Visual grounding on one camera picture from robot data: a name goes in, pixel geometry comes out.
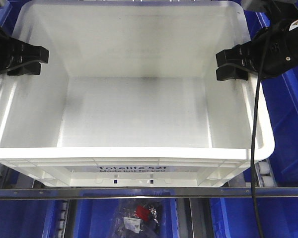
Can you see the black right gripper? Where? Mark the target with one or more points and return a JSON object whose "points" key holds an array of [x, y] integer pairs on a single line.
{"points": [[280, 56]]}

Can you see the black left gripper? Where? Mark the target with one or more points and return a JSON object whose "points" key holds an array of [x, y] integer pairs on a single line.
{"points": [[29, 53]]}

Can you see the white plastic tote bin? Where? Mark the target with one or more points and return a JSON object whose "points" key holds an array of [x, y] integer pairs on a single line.
{"points": [[129, 96]]}

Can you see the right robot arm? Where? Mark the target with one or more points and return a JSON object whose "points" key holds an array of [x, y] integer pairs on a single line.
{"points": [[277, 11]]}

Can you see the blue bin left side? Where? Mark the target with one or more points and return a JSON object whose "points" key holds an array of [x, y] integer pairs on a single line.
{"points": [[5, 9]]}

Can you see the blue bin near right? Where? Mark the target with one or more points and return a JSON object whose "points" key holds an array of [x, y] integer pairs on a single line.
{"points": [[281, 95]]}

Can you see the blue bin lower right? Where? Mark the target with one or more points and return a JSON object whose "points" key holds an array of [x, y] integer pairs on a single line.
{"points": [[234, 217]]}

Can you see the blue bin lower left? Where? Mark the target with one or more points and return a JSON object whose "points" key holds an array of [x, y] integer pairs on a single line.
{"points": [[29, 218]]}

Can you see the blue bin with parts bag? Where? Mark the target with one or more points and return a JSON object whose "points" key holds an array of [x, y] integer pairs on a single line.
{"points": [[93, 217]]}

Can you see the roller track right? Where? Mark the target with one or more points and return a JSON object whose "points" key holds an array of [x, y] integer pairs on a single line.
{"points": [[265, 177]]}

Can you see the plastic bag of parts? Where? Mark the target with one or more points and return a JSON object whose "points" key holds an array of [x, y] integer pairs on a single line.
{"points": [[137, 219]]}

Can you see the steel shelf front rail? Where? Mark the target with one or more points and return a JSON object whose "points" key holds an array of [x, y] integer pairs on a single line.
{"points": [[123, 193]]}

